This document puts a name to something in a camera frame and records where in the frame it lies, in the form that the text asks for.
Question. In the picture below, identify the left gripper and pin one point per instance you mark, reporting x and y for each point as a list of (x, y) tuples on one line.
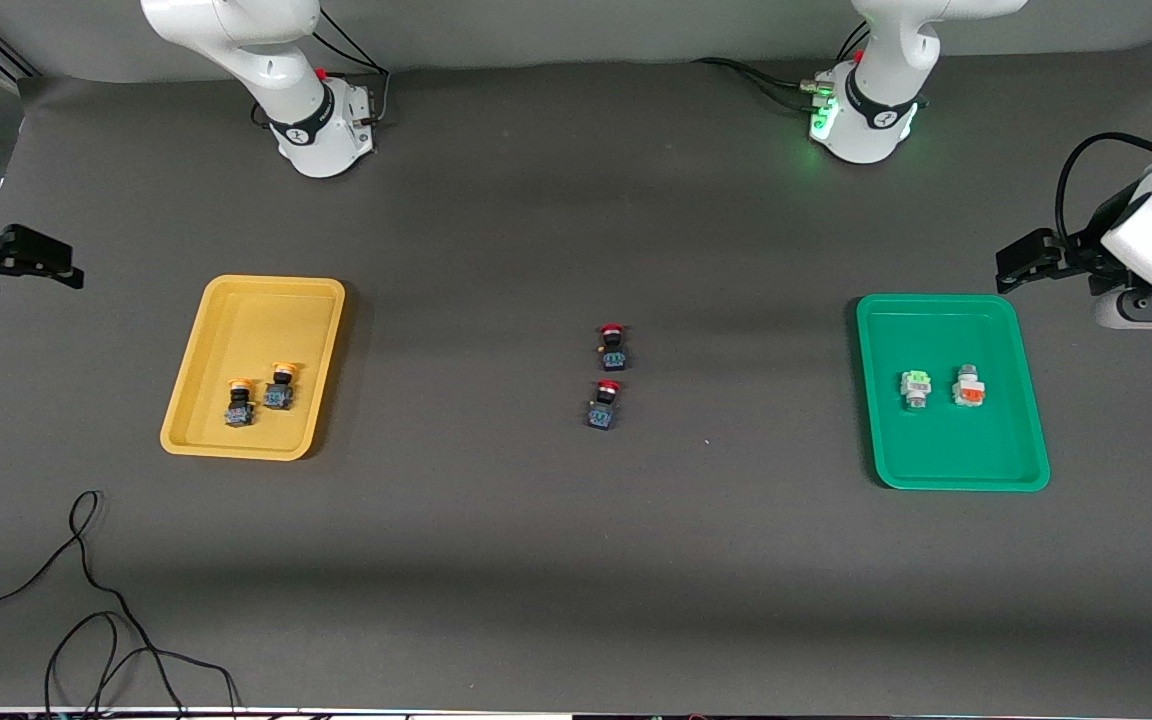
[(1082, 252)]

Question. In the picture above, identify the orange white push button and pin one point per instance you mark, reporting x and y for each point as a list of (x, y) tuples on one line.
[(968, 386)]

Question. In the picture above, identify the green white push button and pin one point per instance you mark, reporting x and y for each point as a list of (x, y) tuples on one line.
[(917, 388)]

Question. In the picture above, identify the yellow push button switch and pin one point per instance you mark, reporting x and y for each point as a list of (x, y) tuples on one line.
[(281, 388), (240, 404)]

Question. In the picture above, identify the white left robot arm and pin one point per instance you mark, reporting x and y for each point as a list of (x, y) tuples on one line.
[(876, 110)]

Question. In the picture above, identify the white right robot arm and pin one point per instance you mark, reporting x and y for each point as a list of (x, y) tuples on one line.
[(266, 60)]

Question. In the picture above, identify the green plastic tray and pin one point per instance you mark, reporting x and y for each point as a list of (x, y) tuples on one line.
[(936, 440)]

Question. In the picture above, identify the yellow plastic tray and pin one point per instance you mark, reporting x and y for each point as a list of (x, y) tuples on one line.
[(256, 320)]

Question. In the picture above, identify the red push button switch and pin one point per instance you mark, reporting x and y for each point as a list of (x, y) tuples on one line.
[(604, 406), (613, 348)]

